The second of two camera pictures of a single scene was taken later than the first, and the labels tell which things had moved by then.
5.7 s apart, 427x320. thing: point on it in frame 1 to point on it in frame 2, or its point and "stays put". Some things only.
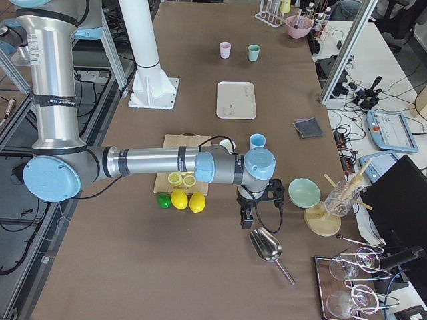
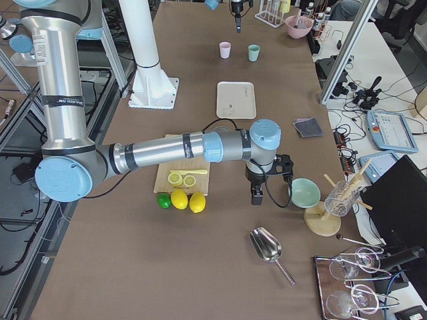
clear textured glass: x=341 y=198 stays put
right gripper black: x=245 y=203 to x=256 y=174
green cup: x=253 y=51 stays put
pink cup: x=225 y=49 stays put
